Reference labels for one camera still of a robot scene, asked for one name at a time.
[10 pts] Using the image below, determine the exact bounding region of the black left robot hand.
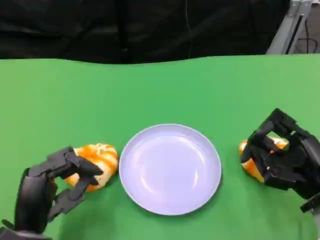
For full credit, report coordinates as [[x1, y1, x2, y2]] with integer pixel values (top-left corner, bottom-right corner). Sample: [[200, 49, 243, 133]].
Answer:
[[14, 146, 105, 232]]

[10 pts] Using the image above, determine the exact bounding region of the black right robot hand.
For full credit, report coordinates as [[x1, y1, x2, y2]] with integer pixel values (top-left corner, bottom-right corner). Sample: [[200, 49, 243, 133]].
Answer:
[[239, 107, 320, 201]]

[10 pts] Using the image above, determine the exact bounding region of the orange white toy bread roll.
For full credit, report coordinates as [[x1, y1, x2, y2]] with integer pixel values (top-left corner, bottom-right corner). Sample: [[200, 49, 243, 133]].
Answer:
[[63, 142, 119, 193], [238, 136, 291, 185]]

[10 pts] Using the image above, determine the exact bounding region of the lilac plate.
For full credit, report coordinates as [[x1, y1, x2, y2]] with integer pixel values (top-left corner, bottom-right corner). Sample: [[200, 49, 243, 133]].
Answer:
[[118, 124, 223, 216]]

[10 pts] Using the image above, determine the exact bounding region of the green table cloth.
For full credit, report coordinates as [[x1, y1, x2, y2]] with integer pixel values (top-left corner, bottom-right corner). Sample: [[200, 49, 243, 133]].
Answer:
[[0, 53, 320, 240]]

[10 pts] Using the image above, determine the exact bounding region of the black backdrop curtain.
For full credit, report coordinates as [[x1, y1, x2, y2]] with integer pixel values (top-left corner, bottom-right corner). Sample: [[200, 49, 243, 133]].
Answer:
[[0, 0, 292, 65]]

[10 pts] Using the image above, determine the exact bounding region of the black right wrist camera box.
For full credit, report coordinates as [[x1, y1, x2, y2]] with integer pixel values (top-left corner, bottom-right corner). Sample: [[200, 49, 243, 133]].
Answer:
[[299, 193, 320, 214]]

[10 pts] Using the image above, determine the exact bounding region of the black background cable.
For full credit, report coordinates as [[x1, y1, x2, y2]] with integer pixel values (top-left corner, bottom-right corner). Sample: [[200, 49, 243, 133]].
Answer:
[[298, 14, 320, 54]]

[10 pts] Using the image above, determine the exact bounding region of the aluminium frame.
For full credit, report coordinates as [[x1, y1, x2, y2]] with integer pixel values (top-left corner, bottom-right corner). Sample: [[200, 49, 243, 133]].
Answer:
[[265, 0, 320, 55]]

